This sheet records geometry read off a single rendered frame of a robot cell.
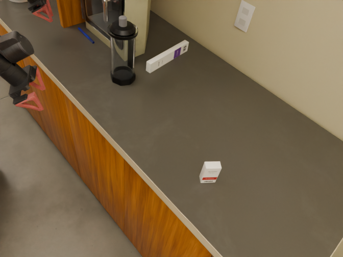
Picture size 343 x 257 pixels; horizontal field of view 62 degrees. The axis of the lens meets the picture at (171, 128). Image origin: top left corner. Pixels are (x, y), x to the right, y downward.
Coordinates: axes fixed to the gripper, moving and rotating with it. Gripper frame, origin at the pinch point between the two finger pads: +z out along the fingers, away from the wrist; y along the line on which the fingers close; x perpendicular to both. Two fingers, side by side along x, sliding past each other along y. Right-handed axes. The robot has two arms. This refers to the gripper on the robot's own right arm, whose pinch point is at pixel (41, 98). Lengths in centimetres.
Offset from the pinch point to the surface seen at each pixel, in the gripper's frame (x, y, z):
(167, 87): -35.3, 13.6, 31.3
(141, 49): -30, 37, 25
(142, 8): -39, 36, 8
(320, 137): -82, -20, 57
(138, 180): -13.7, -20.0, 36.5
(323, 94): -90, -7, 50
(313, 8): -95, 10, 22
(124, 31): -31.4, 16.7, 2.0
